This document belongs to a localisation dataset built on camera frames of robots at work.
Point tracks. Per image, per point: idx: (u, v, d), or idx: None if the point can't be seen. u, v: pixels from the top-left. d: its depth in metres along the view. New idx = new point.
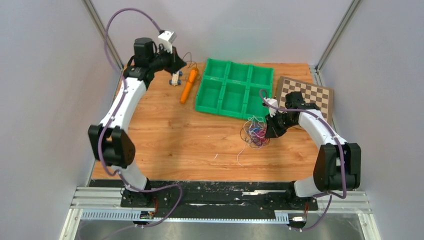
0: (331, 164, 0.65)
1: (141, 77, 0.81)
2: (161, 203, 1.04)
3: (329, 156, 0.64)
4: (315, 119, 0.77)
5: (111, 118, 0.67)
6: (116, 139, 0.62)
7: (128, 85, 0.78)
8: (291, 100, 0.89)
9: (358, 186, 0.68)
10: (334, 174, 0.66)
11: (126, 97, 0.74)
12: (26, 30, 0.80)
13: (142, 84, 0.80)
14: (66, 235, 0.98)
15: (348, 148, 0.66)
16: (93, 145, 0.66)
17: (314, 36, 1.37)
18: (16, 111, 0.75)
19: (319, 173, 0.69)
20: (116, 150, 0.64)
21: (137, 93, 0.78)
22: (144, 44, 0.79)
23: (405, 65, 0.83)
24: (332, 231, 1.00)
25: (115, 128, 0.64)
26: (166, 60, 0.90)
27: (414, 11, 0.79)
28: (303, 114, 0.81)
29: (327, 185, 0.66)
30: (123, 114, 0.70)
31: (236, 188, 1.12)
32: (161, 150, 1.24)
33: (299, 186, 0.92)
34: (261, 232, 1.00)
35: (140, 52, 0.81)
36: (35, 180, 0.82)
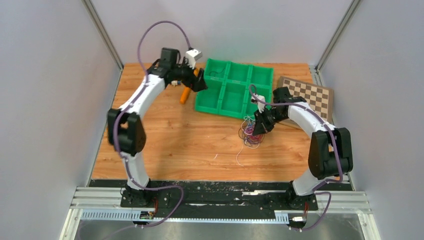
0: (325, 149, 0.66)
1: (162, 75, 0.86)
2: (160, 203, 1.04)
3: (322, 141, 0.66)
4: (303, 110, 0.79)
5: (130, 105, 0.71)
6: (131, 122, 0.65)
7: (149, 80, 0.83)
8: (279, 95, 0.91)
9: (352, 169, 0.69)
10: (328, 160, 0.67)
11: (145, 91, 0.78)
12: (25, 30, 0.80)
13: (161, 82, 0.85)
14: (66, 235, 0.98)
15: (338, 133, 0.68)
16: (109, 128, 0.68)
17: (314, 36, 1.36)
18: (15, 112, 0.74)
19: (313, 160, 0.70)
20: (130, 135, 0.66)
21: (156, 89, 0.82)
22: (171, 51, 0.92)
23: (406, 65, 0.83)
24: (332, 231, 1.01)
25: (131, 114, 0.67)
26: (186, 72, 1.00)
27: (414, 12, 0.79)
28: (291, 108, 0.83)
29: (323, 171, 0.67)
30: (142, 104, 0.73)
31: (236, 188, 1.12)
32: (161, 150, 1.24)
33: (298, 185, 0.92)
34: (261, 232, 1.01)
35: (166, 56, 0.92)
36: (34, 180, 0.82)
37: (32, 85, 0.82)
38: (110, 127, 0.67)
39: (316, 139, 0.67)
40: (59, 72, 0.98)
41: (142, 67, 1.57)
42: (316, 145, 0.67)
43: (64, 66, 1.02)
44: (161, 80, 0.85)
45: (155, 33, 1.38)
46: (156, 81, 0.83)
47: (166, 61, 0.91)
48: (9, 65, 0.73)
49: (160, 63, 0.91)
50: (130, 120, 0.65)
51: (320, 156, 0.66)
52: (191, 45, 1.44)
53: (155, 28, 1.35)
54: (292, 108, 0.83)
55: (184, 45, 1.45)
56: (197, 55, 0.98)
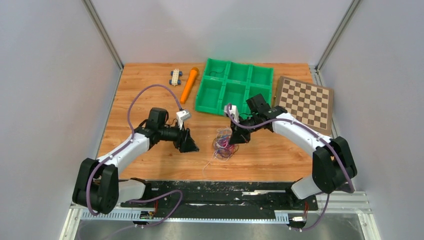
0: (331, 167, 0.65)
1: (146, 141, 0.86)
2: (161, 203, 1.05)
3: (326, 161, 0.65)
4: (291, 124, 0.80)
5: (109, 157, 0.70)
6: (105, 176, 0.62)
7: (135, 138, 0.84)
8: (255, 106, 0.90)
9: (355, 175, 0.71)
10: (336, 174, 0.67)
11: (128, 146, 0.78)
12: (26, 29, 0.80)
13: (144, 145, 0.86)
14: (66, 235, 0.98)
15: (336, 145, 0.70)
16: (80, 180, 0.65)
17: (314, 36, 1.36)
18: (15, 112, 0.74)
19: (320, 177, 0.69)
20: (101, 191, 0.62)
21: (140, 146, 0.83)
22: (159, 113, 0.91)
23: (406, 65, 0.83)
24: (332, 231, 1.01)
25: (108, 166, 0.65)
26: (174, 134, 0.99)
27: (414, 12, 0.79)
28: (276, 123, 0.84)
29: (332, 186, 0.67)
30: (122, 157, 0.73)
31: (236, 188, 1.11)
32: (161, 150, 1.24)
33: (298, 188, 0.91)
34: (261, 232, 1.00)
35: (154, 117, 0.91)
36: (34, 180, 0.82)
37: (33, 85, 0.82)
38: (83, 180, 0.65)
39: (322, 160, 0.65)
40: (59, 72, 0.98)
41: (142, 67, 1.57)
42: (321, 165, 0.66)
43: (64, 66, 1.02)
44: (146, 140, 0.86)
45: (155, 33, 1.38)
46: (141, 139, 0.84)
47: (152, 123, 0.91)
48: (9, 64, 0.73)
49: (148, 123, 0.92)
50: (104, 172, 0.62)
51: (328, 174, 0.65)
52: (191, 45, 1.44)
53: (155, 28, 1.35)
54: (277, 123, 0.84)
55: (184, 45, 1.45)
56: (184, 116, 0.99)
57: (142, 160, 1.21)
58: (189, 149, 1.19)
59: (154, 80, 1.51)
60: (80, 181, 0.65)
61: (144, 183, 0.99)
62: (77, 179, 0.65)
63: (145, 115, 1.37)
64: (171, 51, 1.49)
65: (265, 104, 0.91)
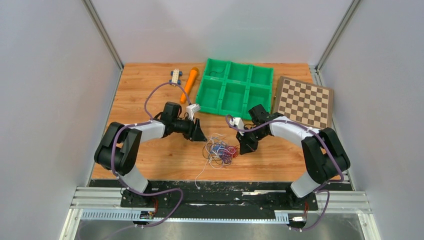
0: (319, 154, 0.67)
1: (162, 129, 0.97)
2: (161, 203, 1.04)
3: (313, 148, 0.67)
4: (285, 123, 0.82)
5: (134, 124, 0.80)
6: (131, 137, 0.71)
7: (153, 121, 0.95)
8: (256, 115, 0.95)
9: (349, 166, 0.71)
10: (326, 162, 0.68)
11: (149, 124, 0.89)
12: (25, 29, 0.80)
13: (160, 129, 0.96)
14: (66, 235, 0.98)
15: (325, 134, 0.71)
16: (107, 139, 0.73)
17: (314, 36, 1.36)
18: (14, 112, 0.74)
19: (311, 167, 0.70)
20: (124, 149, 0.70)
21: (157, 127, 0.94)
22: (173, 107, 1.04)
23: (406, 65, 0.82)
24: (332, 231, 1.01)
25: (133, 129, 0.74)
26: (185, 126, 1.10)
27: (414, 12, 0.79)
28: (272, 125, 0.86)
29: (325, 175, 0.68)
30: (144, 128, 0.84)
31: (236, 188, 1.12)
32: (161, 150, 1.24)
33: (300, 187, 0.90)
34: (261, 232, 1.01)
35: (168, 110, 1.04)
36: (34, 180, 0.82)
37: (32, 86, 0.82)
38: (109, 138, 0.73)
39: (308, 147, 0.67)
40: (59, 73, 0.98)
41: (142, 67, 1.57)
42: (309, 153, 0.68)
43: (64, 66, 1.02)
44: (162, 126, 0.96)
45: (155, 33, 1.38)
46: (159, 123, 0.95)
47: (167, 115, 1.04)
48: (8, 65, 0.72)
49: (163, 115, 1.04)
50: (132, 132, 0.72)
51: (317, 162, 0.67)
52: (191, 45, 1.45)
53: (155, 28, 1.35)
54: (274, 125, 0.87)
55: (184, 45, 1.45)
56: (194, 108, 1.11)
57: (142, 160, 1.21)
58: (199, 139, 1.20)
59: (154, 80, 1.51)
60: (106, 139, 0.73)
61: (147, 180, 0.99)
62: (104, 137, 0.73)
63: (145, 115, 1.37)
64: (171, 51, 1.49)
65: (265, 112, 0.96)
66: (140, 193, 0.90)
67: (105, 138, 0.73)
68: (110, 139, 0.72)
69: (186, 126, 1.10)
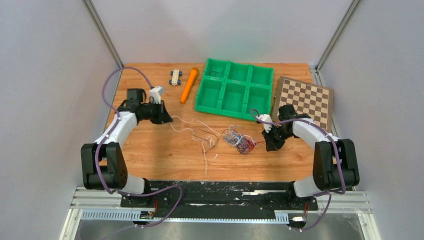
0: (327, 160, 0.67)
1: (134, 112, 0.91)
2: (161, 203, 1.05)
3: (325, 152, 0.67)
4: (308, 125, 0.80)
5: (106, 136, 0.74)
6: (111, 153, 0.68)
7: (122, 115, 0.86)
8: (284, 113, 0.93)
9: (357, 184, 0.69)
10: (332, 171, 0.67)
11: (118, 124, 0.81)
12: (25, 29, 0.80)
13: (132, 119, 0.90)
14: (66, 235, 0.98)
15: (342, 144, 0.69)
16: (86, 165, 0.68)
17: (314, 36, 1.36)
18: (14, 112, 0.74)
19: (317, 171, 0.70)
20: (112, 170, 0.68)
21: (129, 121, 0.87)
22: (137, 90, 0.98)
23: (406, 65, 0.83)
24: (332, 231, 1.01)
25: (109, 143, 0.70)
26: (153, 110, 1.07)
27: (414, 12, 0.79)
28: (296, 123, 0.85)
29: (327, 183, 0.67)
30: (117, 135, 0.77)
31: (236, 188, 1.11)
32: (161, 150, 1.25)
33: (303, 190, 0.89)
34: (261, 232, 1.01)
35: (132, 95, 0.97)
36: (34, 180, 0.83)
37: (32, 85, 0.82)
38: (88, 164, 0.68)
39: (319, 149, 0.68)
40: (59, 73, 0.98)
41: (142, 67, 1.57)
42: (319, 155, 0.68)
43: (64, 66, 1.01)
44: (132, 115, 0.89)
45: (156, 33, 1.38)
46: (128, 115, 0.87)
47: (134, 99, 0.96)
48: (8, 65, 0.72)
49: (127, 102, 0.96)
50: (111, 151, 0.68)
51: (323, 166, 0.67)
52: (191, 45, 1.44)
53: (155, 28, 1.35)
54: (297, 124, 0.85)
55: (185, 45, 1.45)
56: (158, 91, 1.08)
57: (142, 160, 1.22)
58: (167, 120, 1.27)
59: (154, 80, 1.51)
60: (86, 165, 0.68)
61: (144, 179, 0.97)
62: (83, 165, 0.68)
63: None
64: (171, 51, 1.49)
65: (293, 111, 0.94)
66: (142, 194, 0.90)
67: (84, 166, 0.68)
68: (90, 165, 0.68)
69: (156, 110, 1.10)
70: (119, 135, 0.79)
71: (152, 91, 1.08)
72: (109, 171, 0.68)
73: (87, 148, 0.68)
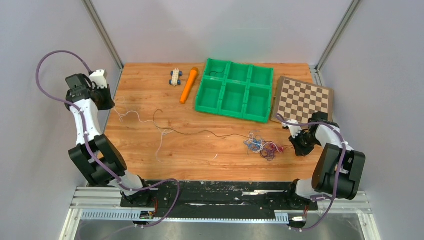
0: (329, 163, 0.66)
1: (86, 97, 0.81)
2: (161, 203, 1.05)
3: (329, 155, 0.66)
4: (331, 130, 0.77)
5: (86, 133, 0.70)
6: (104, 145, 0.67)
7: (80, 106, 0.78)
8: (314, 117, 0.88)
9: (352, 197, 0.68)
10: (330, 174, 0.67)
11: (86, 117, 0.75)
12: (25, 29, 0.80)
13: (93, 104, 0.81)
14: (66, 235, 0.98)
15: (352, 155, 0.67)
16: (84, 166, 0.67)
17: (314, 35, 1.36)
18: (14, 113, 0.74)
19: (316, 171, 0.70)
20: (111, 160, 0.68)
21: (92, 108, 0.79)
22: (78, 74, 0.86)
23: (406, 64, 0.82)
24: (332, 231, 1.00)
25: (96, 137, 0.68)
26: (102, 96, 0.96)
27: (414, 12, 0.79)
28: (321, 127, 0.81)
29: (321, 184, 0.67)
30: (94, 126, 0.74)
31: (236, 188, 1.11)
32: (161, 150, 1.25)
33: (303, 190, 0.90)
34: (261, 232, 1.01)
35: (75, 82, 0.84)
36: (34, 180, 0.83)
37: (32, 86, 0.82)
38: (84, 163, 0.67)
39: (326, 151, 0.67)
40: (59, 72, 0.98)
41: (142, 67, 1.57)
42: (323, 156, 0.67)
43: (64, 66, 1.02)
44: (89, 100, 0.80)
45: (156, 33, 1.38)
46: (85, 102, 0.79)
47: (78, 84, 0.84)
48: (8, 66, 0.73)
49: (72, 91, 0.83)
50: (99, 142, 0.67)
51: (323, 168, 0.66)
52: (191, 45, 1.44)
53: (155, 28, 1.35)
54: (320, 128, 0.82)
55: (185, 45, 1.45)
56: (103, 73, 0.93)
57: (142, 160, 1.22)
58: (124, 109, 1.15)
59: (153, 80, 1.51)
60: (85, 168, 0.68)
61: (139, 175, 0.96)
62: (81, 166, 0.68)
63: (145, 115, 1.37)
64: (171, 51, 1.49)
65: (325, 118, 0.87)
66: (143, 188, 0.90)
67: (82, 169, 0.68)
68: (88, 165, 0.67)
69: (104, 94, 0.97)
70: (96, 126, 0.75)
71: (93, 75, 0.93)
72: (108, 161, 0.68)
73: (77, 150, 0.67)
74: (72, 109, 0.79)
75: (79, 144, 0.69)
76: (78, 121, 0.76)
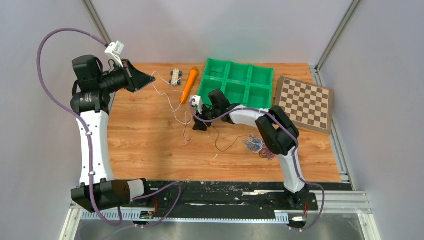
0: (270, 128, 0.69)
1: (96, 104, 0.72)
2: (161, 203, 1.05)
3: (264, 123, 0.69)
4: (240, 110, 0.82)
5: (92, 174, 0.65)
6: (108, 191, 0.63)
7: (88, 124, 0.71)
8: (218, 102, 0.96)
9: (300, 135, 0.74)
10: (279, 134, 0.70)
11: (93, 143, 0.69)
12: (25, 31, 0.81)
13: (102, 115, 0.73)
14: (66, 235, 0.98)
15: (273, 111, 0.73)
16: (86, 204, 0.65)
17: (314, 35, 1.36)
18: (14, 114, 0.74)
19: (268, 142, 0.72)
20: (112, 197, 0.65)
21: (102, 128, 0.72)
22: (87, 63, 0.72)
23: (406, 65, 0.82)
24: (332, 231, 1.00)
25: (102, 184, 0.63)
26: (119, 82, 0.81)
27: (414, 12, 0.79)
28: (232, 114, 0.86)
29: (280, 145, 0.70)
30: (102, 161, 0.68)
31: (236, 188, 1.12)
32: (161, 150, 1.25)
33: (287, 183, 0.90)
34: (261, 232, 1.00)
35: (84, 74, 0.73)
36: (34, 180, 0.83)
37: (32, 86, 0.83)
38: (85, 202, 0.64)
39: (259, 122, 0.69)
40: (58, 72, 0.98)
41: (142, 67, 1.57)
42: (262, 128, 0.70)
43: (63, 66, 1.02)
44: (102, 115, 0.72)
45: (156, 33, 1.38)
46: (97, 119, 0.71)
47: (87, 77, 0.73)
48: (8, 68, 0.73)
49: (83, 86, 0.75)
50: (104, 187, 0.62)
51: (268, 133, 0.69)
52: (191, 45, 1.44)
53: (155, 28, 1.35)
54: (233, 113, 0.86)
55: (185, 45, 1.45)
56: (115, 48, 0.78)
57: (142, 160, 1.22)
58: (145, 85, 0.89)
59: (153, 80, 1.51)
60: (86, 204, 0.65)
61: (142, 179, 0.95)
62: (82, 204, 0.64)
63: (145, 115, 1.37)
64: (171, 51, 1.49)
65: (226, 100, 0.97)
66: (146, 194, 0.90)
67: (84, 204, 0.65)
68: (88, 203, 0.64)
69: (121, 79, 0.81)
70: (105, 159, 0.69)
71: (108, 50, 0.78)
72: (109, 198, 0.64)
73: (80, 190, 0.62)
74: (79, 123, 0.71)
75: (83, 185, 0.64)
76: (84, 143, 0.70)
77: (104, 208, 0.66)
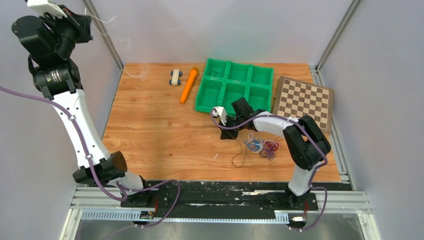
0: (300, 141, 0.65)
1: (70, 84, 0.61)
2: (160, 203, 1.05)
3: (295, 135, 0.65)
4: (267, 117, 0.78)
5: (90, 156, 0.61)
6: (109, 168, 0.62)
7: (66, 106, 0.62)
8: (239, 109, 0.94)
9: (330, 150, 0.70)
10: (308, 148, 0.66)
11: (80, 126, 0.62)
12: None
13: (80, 93, 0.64)
14: (66, 235, 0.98)
15: (304, 122, 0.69)
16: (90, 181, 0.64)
17: (314, 36, 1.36)
18: (13, 114, 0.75)
19: (295, 155, 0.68)
20: (114, 173, 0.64)
21: (84, 107, 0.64)
22: (39, 33, 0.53)
23: (405, 65, 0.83)
24: (332, 231, 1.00)
25: (102, 163, 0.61)
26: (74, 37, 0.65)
27: (413, 13, 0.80)
28: (257, 120, 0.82)
29: (308, 160, 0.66)
30: (96, 142, 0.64)
31: (236, 188, 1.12)
32: (161, 150, 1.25)
33: (292, 184, 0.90)
34: (260, 232, 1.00)
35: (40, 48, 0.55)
36: (33, 180, 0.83)
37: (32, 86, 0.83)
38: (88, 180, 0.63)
39: (289, 134, 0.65)
40: None
41: (142, 67, 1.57)
42: (291, 140, 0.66)
43: None
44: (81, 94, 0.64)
45: (156, 33, 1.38)
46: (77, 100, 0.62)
47: (43, 50, 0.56)
48: (7, 67, 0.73)
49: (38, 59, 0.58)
50: (105, 166, 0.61)
51: (298, 146, 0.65)
52: (191, 45, 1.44)
53: (155, 28, 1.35)
54: (257, 120, 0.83)
55: (185, 45, 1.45)
56: None
57: (142, 160, 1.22)
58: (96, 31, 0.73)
59: (153, 80, 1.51)
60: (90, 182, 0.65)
61: (141, 176, 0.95)
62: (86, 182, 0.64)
63: (145, 115, 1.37)
64: (171, 51, 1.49)
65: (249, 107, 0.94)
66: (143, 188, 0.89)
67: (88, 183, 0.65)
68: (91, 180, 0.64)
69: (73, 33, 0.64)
70: (97, 140, 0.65)
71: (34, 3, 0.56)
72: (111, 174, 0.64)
73: (81, 173, 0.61)
74: (55, 108, 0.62)
75: (83, 168, 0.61)
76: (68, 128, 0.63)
77: (107, 181, 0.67)
